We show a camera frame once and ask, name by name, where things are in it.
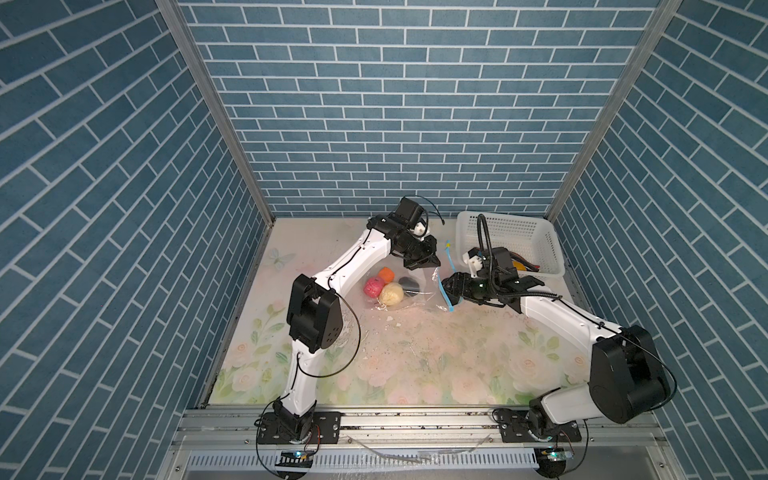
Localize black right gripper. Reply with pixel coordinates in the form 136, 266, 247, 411
439, 270, 499, 303

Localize dark brown toy food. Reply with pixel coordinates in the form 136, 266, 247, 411
398, 276, 421, 297

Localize orange toy fruit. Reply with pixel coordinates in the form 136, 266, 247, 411
377, 267, 396, 284

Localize clear zip top bag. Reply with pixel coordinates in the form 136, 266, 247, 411
357, 252, 455, 312

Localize cream toy bun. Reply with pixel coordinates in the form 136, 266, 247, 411
378, 282, 405, 307

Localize pink toy fruit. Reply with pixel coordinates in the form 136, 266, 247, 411
363, 276, 387, 298

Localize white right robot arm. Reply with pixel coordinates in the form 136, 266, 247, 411
441, 272, 677, 441

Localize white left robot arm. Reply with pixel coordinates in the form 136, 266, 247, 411
275, 214, 440, 420

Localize red toy chili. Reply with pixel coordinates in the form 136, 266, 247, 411
512, 253, 540, 272

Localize white plastic basket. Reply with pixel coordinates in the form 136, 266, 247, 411
452, 211, 565, 278

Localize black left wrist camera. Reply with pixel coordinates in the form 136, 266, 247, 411
392, 197, 429, 238

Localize aluminium right corner post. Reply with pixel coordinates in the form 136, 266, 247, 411
545, 0, 682, 223

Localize aluminium corner post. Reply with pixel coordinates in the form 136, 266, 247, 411
545, 0, 682, 223
156, 0, 275, 229

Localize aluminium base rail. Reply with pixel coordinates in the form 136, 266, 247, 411
159, 406, 684, 479

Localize aluminium left corner post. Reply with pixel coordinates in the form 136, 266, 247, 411
156, 0, 275, 229

